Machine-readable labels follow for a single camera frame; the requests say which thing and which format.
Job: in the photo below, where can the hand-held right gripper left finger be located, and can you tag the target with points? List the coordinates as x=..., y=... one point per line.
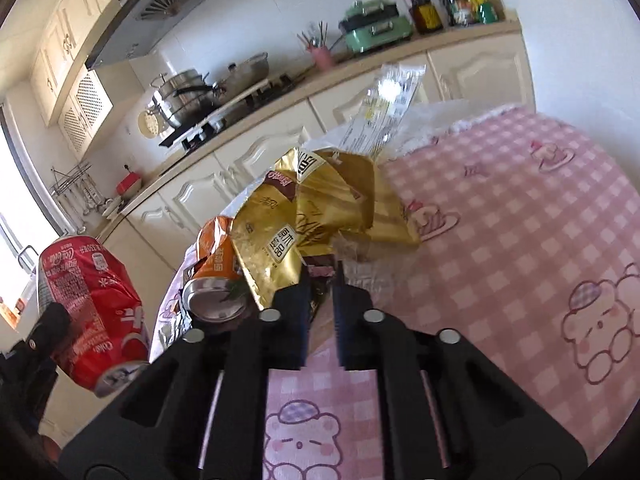
x=295, y=320

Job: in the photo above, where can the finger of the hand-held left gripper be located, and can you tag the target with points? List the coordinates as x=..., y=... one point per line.
x=50, y=322

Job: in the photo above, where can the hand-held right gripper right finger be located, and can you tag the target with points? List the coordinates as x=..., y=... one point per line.
x=342, y=320

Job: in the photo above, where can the crushed red cola can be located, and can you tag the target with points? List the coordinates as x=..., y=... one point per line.
x=95, y=305

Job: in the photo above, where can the dark maroon wrapper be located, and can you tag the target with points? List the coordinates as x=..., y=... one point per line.
x=321, y=272

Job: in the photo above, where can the crushed orange drink can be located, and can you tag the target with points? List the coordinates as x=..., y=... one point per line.
x=215, y=280

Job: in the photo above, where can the gold snack bag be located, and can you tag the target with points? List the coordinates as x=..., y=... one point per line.
x=320, y=210

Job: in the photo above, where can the orange labelled packet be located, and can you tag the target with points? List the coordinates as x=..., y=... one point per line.
x=7, y=312

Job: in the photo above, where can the metal sink faucet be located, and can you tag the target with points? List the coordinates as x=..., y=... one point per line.
x=29, y=257

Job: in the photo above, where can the metal dish rack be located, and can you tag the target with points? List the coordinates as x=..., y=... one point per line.
x=75, y=187

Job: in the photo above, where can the pink checkered tablecloth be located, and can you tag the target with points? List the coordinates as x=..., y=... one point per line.
x=500, y=240

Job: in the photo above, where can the cream lower kitchen cabinets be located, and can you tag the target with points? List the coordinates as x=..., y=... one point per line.
x=280, y=135

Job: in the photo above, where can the black gas stove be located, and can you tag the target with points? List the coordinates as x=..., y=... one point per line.
x=225, y=112

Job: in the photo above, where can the clear printed plastic wrapper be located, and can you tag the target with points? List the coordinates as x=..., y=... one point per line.
x=385, y=105

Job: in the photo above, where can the round yellow strainer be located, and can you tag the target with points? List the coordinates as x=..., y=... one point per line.
x=148, y=123

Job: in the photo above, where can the stainless steamer pot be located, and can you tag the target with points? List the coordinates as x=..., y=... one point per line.
x=180, y=97

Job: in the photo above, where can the steel pot with lid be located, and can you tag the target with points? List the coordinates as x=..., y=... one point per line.
x=247, y=72

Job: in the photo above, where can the pink utensil holder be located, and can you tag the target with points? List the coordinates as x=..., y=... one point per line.
x=322, y=57

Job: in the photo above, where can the green electric cooker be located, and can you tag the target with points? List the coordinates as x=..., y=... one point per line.
x=372, y=25

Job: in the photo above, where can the brown sauce bottle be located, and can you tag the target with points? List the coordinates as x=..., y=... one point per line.
x=422, y=7

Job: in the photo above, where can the grey range hood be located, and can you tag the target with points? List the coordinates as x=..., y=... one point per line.
x=165, y=15

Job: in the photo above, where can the cream upper wall cabinets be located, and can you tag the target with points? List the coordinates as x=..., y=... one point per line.
x=70, y=40

